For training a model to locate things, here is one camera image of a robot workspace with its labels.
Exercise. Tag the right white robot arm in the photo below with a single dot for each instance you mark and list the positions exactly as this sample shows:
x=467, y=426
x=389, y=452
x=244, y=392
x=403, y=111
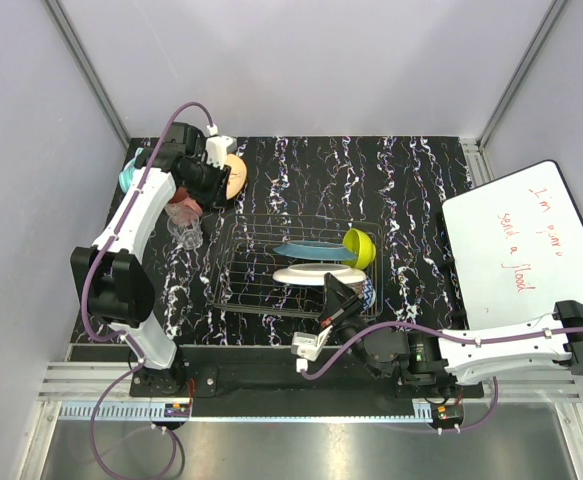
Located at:
x=425, y=357

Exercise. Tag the wire dish rack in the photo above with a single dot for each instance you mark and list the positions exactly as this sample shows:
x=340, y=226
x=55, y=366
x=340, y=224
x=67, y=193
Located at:
x=278, y=264

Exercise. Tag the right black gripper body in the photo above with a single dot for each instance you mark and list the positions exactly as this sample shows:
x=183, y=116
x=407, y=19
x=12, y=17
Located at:
x=350, y=328

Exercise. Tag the clear glass cup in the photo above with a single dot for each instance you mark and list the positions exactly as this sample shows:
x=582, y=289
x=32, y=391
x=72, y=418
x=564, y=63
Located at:
x=184, y=226

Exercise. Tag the white watermelon pattern plate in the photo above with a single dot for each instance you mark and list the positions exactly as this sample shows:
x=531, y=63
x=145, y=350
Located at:
x=312, y=274

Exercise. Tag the teal scalloped plate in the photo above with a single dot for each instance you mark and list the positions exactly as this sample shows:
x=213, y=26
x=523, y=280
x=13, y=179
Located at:
x=315, y=250

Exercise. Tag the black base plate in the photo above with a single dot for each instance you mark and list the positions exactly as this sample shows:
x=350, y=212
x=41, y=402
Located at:
x=207, y=372

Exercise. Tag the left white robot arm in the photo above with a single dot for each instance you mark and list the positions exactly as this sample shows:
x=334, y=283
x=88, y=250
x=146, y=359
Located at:
x=109, y=277

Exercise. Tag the black marble pattern mat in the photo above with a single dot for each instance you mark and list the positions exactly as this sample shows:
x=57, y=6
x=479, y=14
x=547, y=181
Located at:
x=396, y=182

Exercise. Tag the red patterned bowl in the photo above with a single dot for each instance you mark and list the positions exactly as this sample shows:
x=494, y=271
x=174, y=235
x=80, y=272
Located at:
x=366, y=292

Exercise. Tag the teal cat-ear headphones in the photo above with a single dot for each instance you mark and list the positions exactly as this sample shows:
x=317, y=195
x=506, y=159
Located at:
x=125, y=177

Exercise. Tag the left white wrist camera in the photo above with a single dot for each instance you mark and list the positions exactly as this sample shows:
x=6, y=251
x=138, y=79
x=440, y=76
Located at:
x=218, y=147

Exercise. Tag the orange floral plate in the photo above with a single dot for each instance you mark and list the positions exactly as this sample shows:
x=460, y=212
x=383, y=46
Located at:
x=238, y=176

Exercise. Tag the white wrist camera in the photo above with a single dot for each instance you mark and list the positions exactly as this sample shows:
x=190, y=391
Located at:
x=307, y=347
x=218, y=147

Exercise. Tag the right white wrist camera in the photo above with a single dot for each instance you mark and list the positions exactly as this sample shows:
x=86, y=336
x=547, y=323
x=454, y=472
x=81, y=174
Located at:
x=307, y=347

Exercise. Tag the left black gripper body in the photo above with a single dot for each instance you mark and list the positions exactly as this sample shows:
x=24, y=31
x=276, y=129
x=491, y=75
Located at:
x=206, y=182

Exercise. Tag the pink cup brown lid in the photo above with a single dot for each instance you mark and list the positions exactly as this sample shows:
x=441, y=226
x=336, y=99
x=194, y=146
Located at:
x=182, y=198

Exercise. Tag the white dry-erase board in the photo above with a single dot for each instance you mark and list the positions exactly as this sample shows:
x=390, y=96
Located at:
x=517, y=246

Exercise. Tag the yellow-green bowl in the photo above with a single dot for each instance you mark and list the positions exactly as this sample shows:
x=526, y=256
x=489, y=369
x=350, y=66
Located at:
x=361, y=246

